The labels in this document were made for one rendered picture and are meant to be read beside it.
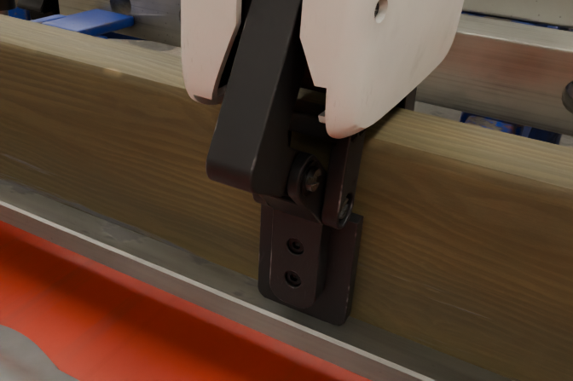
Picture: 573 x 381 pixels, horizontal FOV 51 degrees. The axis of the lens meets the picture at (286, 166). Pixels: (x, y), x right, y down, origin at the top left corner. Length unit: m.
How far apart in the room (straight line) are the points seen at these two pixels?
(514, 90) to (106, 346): 0.27
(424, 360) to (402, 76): 0.09
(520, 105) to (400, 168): 0.22
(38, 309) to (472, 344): 0.17
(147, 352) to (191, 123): 0.09
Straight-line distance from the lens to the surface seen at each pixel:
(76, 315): 0.27
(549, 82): 0.38
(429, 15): 0.16
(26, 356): 0.25
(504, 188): 0.16
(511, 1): 0.43
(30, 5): 0.57
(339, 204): 0.16
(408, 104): 0.20
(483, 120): 0.60
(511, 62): 0.38
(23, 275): 0.29
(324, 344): 0.20
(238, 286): 0.21
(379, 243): 0.18
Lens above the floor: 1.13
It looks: 27 degrees down
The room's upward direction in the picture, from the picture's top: 4 degrees clockwise
